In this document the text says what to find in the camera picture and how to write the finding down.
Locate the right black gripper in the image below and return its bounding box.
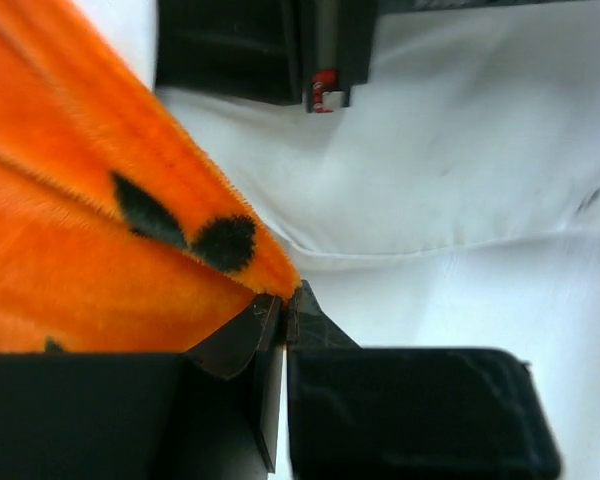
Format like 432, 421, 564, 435
156, 0, 379, 113

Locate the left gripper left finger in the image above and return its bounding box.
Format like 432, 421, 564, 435
0, 295, 283, 479

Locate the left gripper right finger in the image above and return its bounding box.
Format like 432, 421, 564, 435
287, 283, 562, 479

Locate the orange patterned pillowcase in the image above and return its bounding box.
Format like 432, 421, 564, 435
0, 1, 300, 353

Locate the white pillow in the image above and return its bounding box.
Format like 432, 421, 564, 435
159, 1, 600, 479

